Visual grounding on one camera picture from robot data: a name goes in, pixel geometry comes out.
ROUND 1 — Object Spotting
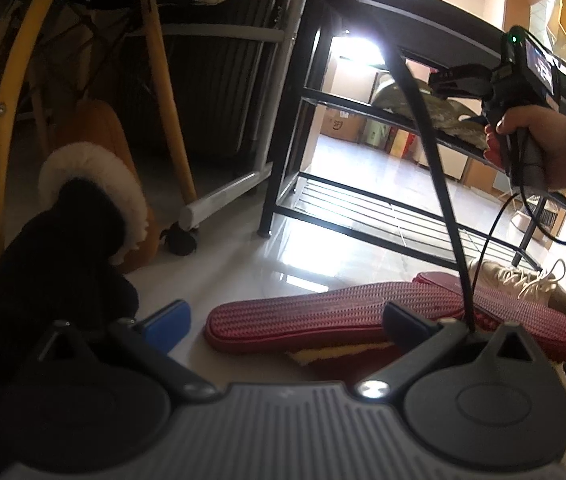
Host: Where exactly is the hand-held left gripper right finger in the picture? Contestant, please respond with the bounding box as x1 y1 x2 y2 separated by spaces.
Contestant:
355 302 546 403

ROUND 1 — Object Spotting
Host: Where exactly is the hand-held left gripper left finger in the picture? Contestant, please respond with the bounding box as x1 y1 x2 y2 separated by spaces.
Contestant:
38 299 219 403

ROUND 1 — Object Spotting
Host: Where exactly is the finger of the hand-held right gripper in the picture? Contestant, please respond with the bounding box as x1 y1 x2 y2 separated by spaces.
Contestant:
433 84 494 103
428 62 502 87

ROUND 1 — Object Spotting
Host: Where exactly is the camouflage shoe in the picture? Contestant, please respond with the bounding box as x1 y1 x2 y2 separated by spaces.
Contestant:
373 79 504 162

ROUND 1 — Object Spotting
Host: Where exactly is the red slipper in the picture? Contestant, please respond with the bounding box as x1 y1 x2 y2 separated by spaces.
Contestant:
204 280 470 382
410 270 566 364

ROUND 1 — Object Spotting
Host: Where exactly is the black metal shoe rack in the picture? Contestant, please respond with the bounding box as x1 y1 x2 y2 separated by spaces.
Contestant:
258 0 566 296

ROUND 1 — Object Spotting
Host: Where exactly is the person's right hand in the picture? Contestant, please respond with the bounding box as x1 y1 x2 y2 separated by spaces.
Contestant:
484 105 566 190

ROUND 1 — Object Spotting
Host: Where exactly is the light green box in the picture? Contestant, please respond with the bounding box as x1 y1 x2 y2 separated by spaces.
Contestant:
363 119 390 150

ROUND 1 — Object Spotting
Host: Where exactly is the black fuzzy shoe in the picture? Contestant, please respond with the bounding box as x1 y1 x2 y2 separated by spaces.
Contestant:
0 179 142 461

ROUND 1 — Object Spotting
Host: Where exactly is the cardboard box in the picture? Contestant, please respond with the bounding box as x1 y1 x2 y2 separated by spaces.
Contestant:
320 105 365 144

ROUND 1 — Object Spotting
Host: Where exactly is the beige lace-up sneaker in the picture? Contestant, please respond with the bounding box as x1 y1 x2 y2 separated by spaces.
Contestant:
467 257 566 319

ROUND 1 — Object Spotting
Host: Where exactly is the white small appliance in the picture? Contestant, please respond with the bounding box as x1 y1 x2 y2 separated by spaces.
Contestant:
509 199 566 247

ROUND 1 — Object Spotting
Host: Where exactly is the orange boot with white fur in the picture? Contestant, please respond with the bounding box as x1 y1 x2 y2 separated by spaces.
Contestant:
38 100 157 274

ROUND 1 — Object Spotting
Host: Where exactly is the wooden-legged chair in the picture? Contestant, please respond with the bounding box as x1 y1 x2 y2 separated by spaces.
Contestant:
0 0 199 281

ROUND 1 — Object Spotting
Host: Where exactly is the thick black cable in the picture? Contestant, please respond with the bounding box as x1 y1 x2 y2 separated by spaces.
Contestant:
270 0 478 335

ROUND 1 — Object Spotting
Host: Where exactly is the thin black cable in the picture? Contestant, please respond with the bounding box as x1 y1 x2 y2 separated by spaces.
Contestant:
472 187 566 313

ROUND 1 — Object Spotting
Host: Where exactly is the white metal frame with caster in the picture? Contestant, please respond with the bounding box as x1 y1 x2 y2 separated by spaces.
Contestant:
128 0 310 257

